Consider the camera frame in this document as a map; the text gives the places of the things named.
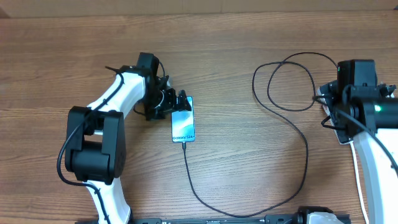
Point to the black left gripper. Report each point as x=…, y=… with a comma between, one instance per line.
x=169, y=106

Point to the blue Galaxy smartphone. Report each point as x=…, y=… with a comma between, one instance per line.
x=183, y=124

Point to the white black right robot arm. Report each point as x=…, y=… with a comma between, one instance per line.
x=363, y=114

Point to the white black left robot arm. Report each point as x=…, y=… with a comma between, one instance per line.
x=94, y=152

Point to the white power strip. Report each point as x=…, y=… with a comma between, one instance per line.
x=329, y=101

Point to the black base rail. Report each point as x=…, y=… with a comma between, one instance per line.
x=268, y=219

